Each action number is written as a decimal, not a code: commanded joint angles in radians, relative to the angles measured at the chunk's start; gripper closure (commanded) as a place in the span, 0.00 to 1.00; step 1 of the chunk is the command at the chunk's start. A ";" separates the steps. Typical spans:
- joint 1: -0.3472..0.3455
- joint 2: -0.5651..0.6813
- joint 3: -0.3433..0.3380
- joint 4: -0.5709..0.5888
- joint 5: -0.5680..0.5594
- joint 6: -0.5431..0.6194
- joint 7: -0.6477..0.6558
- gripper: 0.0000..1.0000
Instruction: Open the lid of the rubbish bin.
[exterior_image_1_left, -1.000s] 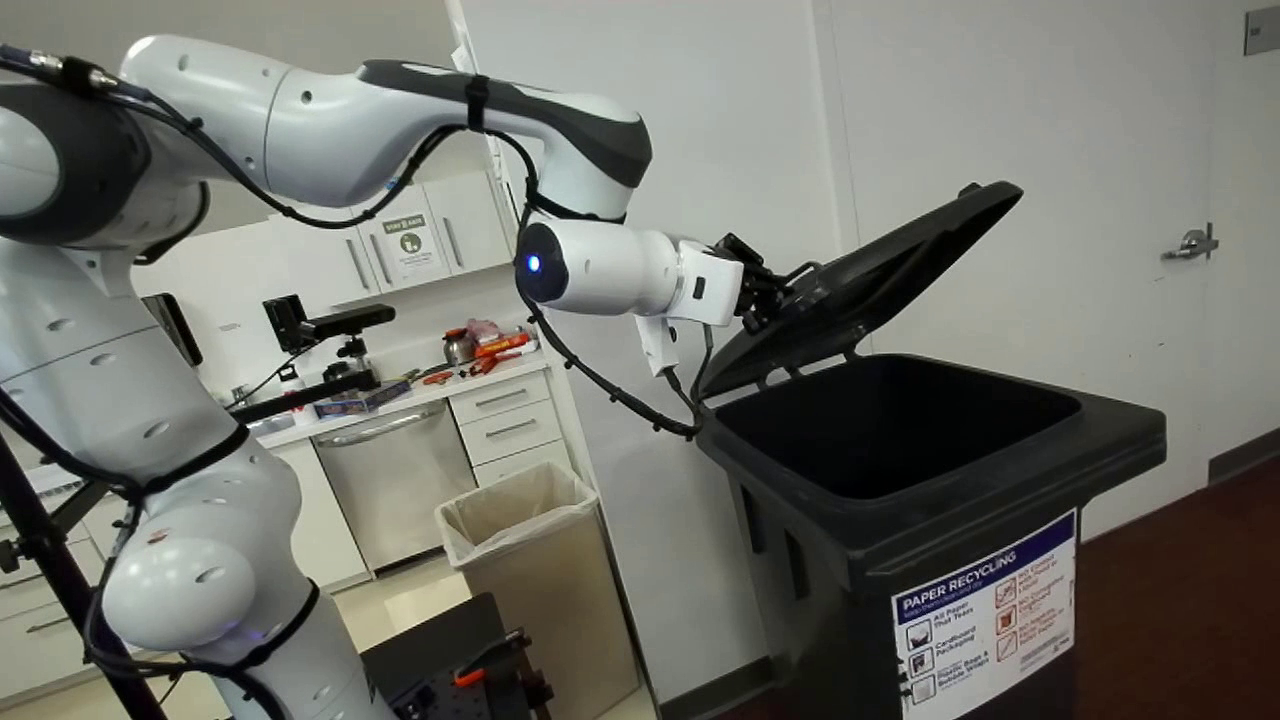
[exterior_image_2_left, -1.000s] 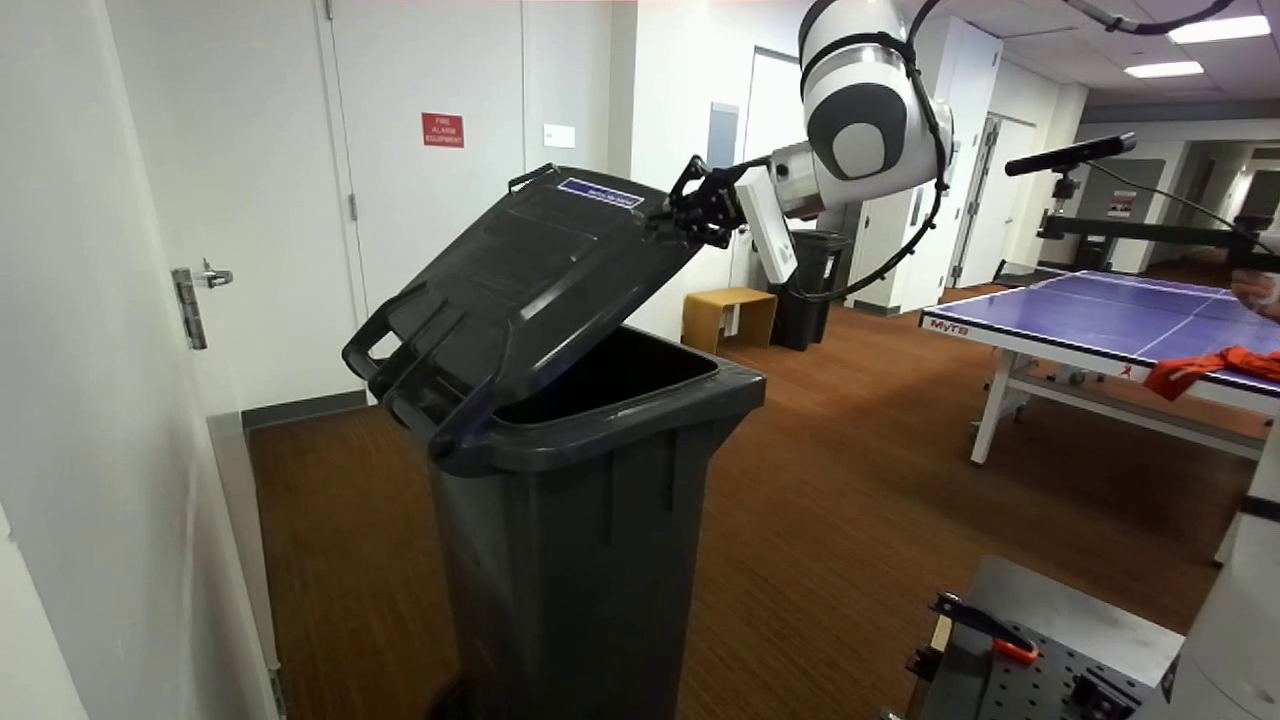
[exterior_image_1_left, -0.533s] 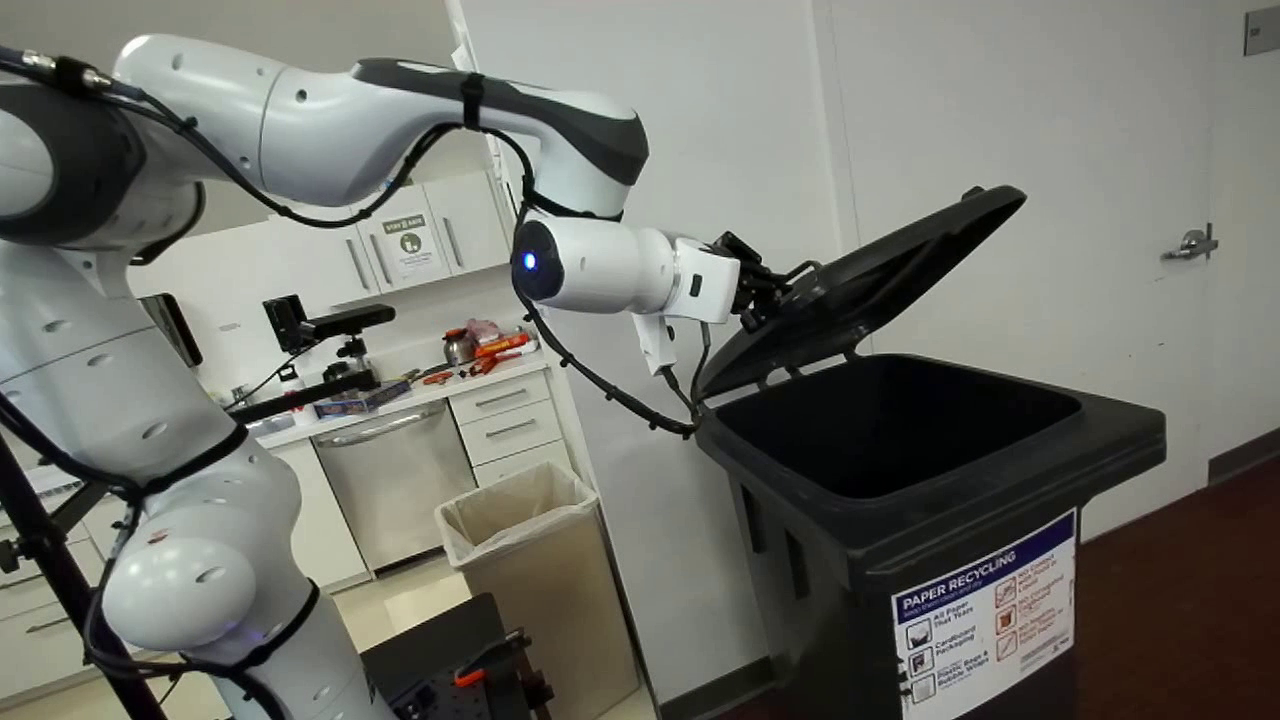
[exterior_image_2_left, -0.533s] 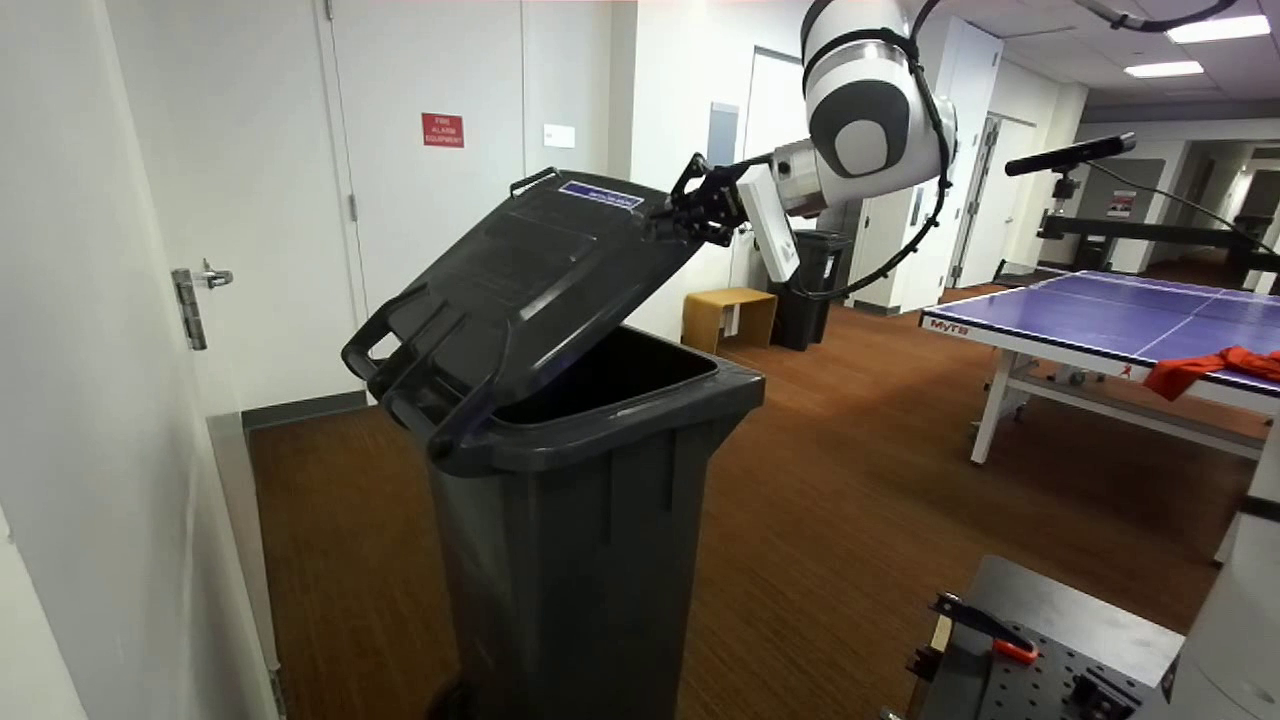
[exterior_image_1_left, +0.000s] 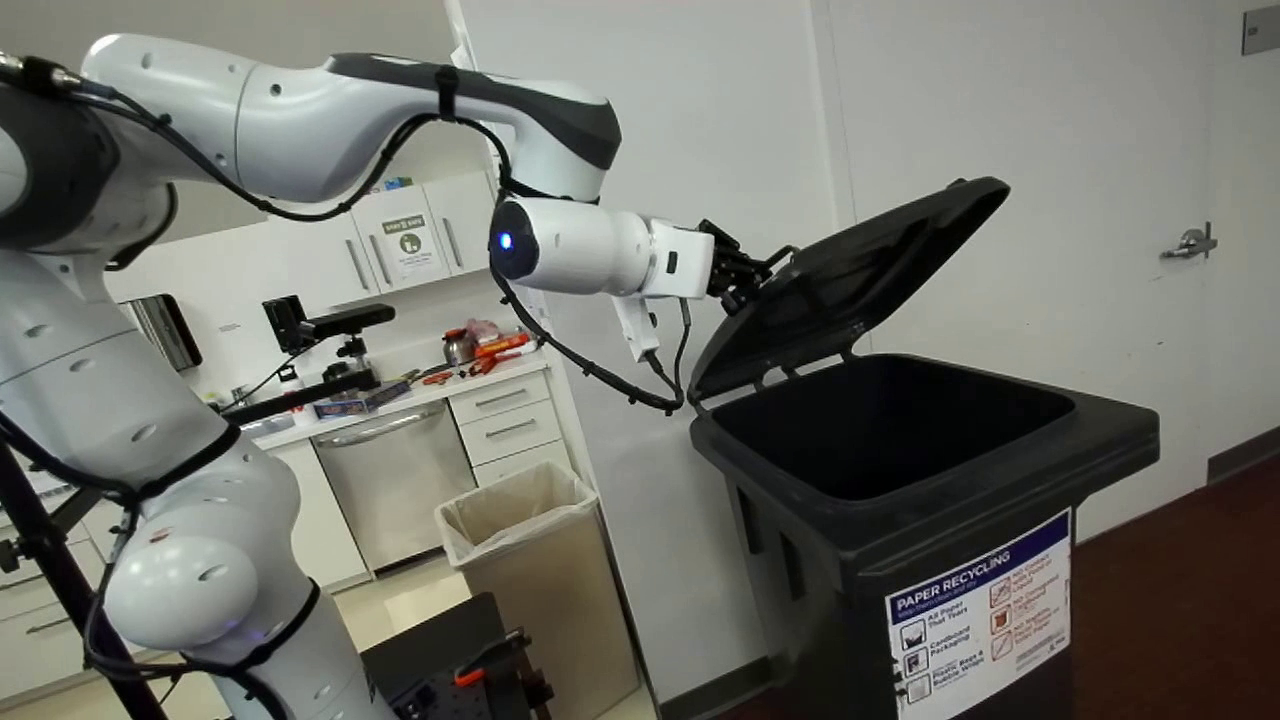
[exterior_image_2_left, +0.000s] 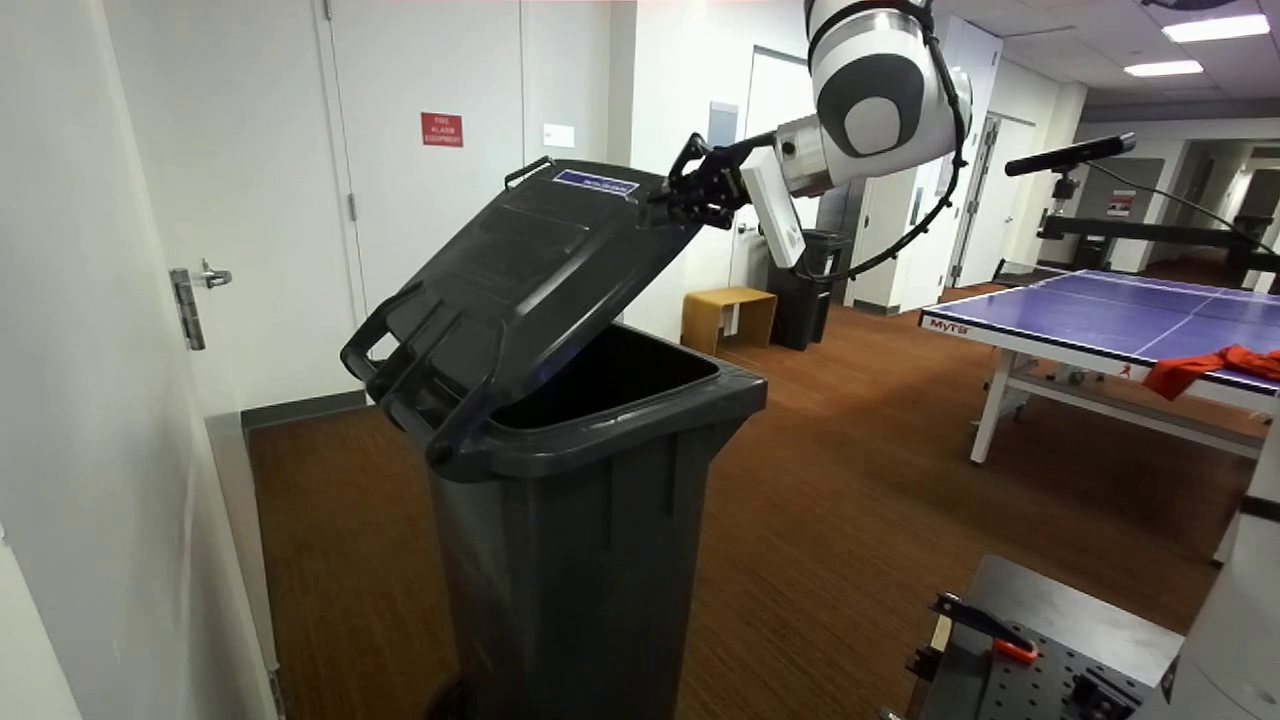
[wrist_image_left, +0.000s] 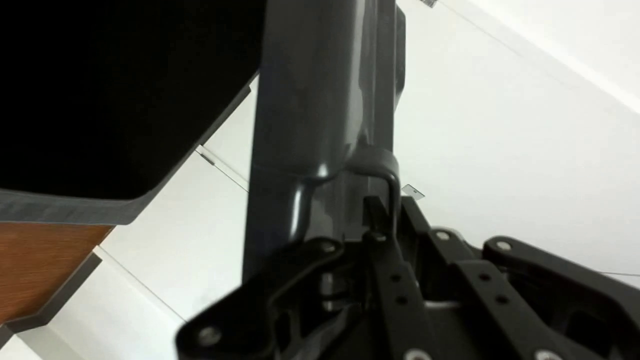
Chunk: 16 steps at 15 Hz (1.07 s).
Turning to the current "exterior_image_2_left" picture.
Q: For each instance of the rectangular ceiling light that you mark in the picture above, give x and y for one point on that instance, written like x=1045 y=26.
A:
x=1223 y=26
x=1160 y=66

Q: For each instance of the blue ping pong table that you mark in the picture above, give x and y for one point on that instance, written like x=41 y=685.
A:
x=1133 y=319

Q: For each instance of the black camera on stand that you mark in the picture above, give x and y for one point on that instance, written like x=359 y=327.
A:
x=1066 y=155

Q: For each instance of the small red wall poster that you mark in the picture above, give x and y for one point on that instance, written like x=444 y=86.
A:
x=1121 y=203

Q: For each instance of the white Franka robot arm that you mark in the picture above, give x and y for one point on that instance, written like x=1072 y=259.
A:
x=874 y=83

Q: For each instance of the white door with red sign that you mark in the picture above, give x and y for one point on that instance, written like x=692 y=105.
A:
x=414 y=203

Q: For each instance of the dark grey wheelie bin body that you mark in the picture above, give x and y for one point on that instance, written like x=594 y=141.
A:
x=584 y=560

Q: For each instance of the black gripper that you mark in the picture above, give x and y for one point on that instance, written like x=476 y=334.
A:
x=741 y=180

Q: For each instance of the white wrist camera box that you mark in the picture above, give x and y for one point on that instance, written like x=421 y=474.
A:
x=773 y=208

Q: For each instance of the red cloth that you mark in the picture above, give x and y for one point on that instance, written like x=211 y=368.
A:
x=1214 y=364

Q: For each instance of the blue lid sticker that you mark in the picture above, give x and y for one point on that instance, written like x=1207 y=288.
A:
x=597 y=180

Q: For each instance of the red door sign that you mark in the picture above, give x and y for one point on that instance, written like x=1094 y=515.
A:
x=441 y=129

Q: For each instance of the plain white door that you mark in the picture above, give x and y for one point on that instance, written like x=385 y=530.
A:
x=83 y=401

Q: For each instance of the black background table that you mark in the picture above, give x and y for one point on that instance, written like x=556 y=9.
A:
x=1147 y=231

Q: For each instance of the black perforated work table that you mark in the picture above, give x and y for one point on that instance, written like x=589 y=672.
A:
x=1066 y=625

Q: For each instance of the grey wall panel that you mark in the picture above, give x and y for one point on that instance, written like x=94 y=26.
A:
x=723 y=121

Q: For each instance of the dark grey bin lid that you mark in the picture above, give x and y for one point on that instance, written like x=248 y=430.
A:
x=521 y=295

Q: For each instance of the white hallway door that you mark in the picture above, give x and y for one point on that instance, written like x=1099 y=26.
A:
x=769 y=93

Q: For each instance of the small black waste bin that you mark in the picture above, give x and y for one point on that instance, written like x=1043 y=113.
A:
x=801 y=301

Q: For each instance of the small white wall label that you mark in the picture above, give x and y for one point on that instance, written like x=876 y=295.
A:
x=556 y=134

